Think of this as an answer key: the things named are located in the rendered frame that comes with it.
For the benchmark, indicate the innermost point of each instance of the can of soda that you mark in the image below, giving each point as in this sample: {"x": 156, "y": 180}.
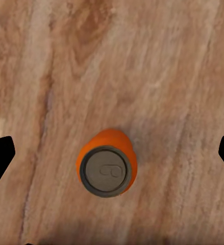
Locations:
{"x": 107, "y": 165}

